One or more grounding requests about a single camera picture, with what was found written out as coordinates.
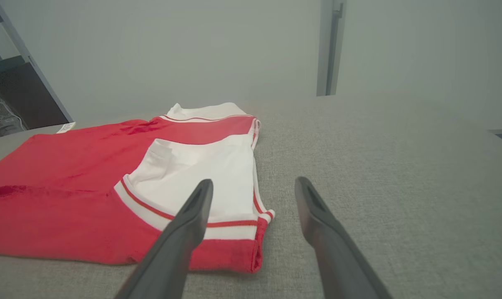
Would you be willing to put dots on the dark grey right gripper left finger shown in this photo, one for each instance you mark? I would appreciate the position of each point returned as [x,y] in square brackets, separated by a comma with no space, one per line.
[180,241]

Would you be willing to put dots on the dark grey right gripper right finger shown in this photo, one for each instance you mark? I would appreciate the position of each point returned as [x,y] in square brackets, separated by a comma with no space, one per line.
[334,257]

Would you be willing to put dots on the red white basketball jersey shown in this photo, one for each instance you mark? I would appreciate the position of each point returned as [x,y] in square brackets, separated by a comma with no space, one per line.
[68,187]

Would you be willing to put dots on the wide white partition panel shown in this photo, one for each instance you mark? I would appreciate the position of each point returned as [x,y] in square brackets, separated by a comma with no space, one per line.
[172,50]

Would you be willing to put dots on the black computer tower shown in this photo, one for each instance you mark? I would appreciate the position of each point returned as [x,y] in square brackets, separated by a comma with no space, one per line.
[30,99]

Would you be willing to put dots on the narrow white partition panel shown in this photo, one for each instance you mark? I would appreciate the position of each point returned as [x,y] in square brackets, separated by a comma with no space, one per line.
[434,50]

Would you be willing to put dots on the green glass shelf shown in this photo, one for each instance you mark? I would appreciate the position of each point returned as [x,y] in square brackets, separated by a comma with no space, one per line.
[3,66]

